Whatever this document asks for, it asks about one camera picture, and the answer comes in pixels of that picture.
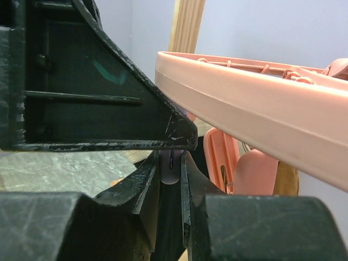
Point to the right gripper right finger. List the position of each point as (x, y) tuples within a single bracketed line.
[(232, 227)]

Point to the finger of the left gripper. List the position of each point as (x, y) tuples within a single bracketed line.
[(67, 87)]

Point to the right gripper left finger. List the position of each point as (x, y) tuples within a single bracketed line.
[(120, 223)]

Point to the purple clothes clip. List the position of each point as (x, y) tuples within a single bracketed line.
[(170, 166)]

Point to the pink round clip hanger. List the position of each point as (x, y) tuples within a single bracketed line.
[(296, 114)]

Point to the brown underwear on hanger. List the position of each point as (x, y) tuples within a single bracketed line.
[(287, 181)]

